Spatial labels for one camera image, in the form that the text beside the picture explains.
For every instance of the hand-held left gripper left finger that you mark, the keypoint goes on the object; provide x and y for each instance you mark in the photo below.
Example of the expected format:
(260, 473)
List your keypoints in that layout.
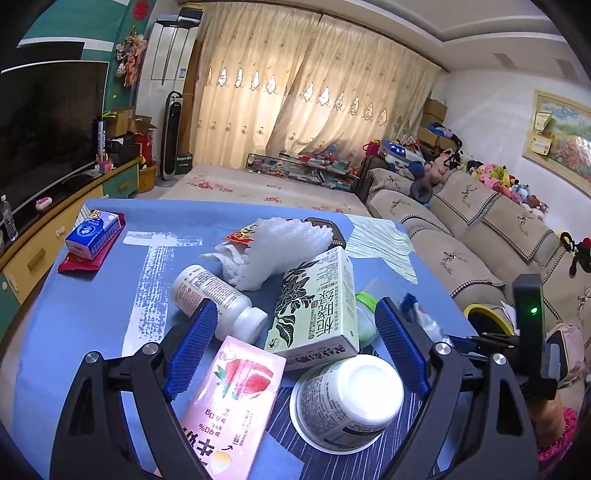
(194, 341)

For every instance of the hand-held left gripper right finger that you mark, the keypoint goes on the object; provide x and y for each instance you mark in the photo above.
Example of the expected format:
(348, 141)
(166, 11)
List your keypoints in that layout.
(399, 346)

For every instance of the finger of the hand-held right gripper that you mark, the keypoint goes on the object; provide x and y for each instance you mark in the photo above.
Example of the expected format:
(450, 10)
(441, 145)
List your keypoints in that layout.
(491, 340)

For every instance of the yellow rimmed trash bin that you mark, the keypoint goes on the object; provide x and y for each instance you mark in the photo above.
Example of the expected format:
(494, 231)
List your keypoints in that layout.
(482, 311)

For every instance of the white pill bottle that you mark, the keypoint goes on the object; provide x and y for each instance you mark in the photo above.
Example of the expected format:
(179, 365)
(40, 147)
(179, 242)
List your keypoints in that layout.
(207, 295)

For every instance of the white paper cup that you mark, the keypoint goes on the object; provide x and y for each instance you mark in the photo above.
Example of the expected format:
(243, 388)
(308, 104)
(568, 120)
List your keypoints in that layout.
(351, 401)

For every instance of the pink strawberry milk carton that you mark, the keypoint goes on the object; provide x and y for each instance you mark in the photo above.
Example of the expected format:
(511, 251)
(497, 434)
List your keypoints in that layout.
(240, 401)

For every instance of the green tea drink carton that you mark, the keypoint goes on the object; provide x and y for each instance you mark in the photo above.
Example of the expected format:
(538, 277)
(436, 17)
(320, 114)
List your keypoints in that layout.
(318, 304)

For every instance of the person's right forearm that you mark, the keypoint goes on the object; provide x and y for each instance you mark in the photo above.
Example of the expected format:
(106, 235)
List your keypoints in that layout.
(551, 424)

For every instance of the blue and white plastic wrapper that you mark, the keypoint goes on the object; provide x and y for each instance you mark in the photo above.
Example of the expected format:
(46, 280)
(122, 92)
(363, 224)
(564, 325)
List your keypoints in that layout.
(425, 318)

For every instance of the clear bottle with green cap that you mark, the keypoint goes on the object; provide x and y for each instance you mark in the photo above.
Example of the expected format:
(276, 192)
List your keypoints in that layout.
(367, 314)

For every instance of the black and yellow plush toy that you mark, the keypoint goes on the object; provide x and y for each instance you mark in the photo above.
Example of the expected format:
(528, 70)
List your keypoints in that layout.
(579, 251)

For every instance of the pink bag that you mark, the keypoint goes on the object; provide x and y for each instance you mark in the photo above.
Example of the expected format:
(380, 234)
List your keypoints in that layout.
(570, 350)

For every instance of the beige sofa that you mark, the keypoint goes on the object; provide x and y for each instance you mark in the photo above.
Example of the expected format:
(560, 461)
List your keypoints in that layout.
(485, 230)

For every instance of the crumpled white tissue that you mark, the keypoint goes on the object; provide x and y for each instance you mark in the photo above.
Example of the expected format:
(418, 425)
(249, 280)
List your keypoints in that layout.
(224, 258)

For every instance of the blue printed tablecloth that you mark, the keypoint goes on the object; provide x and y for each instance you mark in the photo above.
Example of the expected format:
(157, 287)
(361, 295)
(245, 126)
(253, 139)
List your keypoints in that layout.
(83, 314)

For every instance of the red snack wrapper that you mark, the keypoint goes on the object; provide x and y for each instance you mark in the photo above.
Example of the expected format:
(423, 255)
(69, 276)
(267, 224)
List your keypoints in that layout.
(240, 234)

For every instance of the row of plush toys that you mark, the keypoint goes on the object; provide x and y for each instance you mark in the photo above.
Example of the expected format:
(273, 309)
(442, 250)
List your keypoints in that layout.
(498, 180)

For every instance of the white foam fruit net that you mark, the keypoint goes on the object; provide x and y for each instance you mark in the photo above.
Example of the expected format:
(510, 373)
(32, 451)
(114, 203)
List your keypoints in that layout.
(281, 249)

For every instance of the dark patterned box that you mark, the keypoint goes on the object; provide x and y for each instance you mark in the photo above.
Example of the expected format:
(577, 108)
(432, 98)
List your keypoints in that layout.
(336, 233)

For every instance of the red packet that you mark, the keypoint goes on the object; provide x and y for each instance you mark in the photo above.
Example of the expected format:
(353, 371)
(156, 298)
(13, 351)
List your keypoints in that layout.
(81, 265)

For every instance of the blue tissue pack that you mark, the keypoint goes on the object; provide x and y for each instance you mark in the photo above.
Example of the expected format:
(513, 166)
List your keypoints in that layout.
(92, 233)

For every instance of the grey round cushion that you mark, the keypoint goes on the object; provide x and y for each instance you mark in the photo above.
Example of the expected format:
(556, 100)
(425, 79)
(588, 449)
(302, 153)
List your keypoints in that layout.
(421, 190)

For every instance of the floral cream carpet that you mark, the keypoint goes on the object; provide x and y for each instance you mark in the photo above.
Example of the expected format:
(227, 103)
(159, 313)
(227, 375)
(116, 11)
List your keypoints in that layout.
(231, 184)

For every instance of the framed flower painting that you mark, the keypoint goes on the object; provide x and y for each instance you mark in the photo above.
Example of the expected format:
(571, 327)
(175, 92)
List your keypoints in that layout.
(563, 134)

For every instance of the yellow bucket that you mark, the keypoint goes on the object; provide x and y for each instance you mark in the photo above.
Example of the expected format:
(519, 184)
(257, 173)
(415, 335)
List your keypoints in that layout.
(147, 180)

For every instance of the green box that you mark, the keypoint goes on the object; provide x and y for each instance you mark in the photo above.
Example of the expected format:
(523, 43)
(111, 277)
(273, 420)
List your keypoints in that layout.
(183, 164)

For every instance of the yellow and green tv cabinet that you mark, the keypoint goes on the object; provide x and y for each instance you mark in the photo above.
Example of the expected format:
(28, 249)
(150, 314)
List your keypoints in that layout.
(41, 249)

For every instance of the stack of cardboard boxes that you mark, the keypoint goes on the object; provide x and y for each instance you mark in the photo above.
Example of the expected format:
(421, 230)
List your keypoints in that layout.
(434, 120)

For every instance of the low glass table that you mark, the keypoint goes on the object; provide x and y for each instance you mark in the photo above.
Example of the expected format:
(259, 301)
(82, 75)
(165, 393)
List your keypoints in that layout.
(300, 168)

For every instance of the small pink dish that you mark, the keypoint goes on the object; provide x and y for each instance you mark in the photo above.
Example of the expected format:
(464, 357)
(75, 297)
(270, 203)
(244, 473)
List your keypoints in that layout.
(44, 204)

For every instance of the black tower fan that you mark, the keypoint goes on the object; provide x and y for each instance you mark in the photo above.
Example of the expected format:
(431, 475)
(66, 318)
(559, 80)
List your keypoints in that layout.
(171, 138)

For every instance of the clear water bottle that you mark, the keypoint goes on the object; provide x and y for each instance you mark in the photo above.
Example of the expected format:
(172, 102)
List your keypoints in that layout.
(8, 221)

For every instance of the open cardboard boxes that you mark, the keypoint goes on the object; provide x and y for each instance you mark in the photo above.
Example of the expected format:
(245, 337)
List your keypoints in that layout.
(127, 122)

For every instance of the black television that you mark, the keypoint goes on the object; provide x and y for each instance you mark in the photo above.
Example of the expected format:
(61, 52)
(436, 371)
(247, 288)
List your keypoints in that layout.
(46, 129)

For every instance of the cream embroidered curtain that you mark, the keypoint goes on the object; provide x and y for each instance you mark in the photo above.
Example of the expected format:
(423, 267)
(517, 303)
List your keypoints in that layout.
(314, 83)

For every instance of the white standing air conditioner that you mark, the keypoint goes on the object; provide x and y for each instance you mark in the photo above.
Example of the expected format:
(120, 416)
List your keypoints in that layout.
(166, 60)

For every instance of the hanging flower decoration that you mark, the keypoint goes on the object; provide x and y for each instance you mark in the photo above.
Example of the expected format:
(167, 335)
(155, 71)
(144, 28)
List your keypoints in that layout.
(129, 55)

